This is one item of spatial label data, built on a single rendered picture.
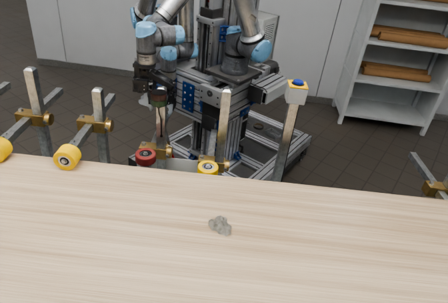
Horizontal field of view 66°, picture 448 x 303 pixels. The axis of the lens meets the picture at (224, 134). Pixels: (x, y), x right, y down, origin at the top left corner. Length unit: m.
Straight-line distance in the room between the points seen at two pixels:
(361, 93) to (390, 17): 0.85
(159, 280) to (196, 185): 0.39
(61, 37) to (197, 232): 3.74
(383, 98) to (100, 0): 3.31
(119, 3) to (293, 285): 3.58
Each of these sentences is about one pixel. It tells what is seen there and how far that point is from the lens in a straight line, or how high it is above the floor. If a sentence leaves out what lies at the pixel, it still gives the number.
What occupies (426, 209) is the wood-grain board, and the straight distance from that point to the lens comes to 1.46.
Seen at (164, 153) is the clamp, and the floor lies 0.85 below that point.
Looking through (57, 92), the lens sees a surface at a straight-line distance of 1.78.
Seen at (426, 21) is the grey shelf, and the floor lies 1.05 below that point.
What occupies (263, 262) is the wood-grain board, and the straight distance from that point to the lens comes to 1.05.
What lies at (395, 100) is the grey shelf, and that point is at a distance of 4.37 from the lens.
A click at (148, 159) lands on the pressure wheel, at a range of 1.36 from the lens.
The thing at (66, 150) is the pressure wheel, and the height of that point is 0.98.
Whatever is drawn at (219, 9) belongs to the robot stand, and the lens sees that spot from 1.99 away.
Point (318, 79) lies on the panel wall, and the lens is 4.08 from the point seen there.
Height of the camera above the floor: 1.71
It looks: 32 degrees down
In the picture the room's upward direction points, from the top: 7 degrees clockwise
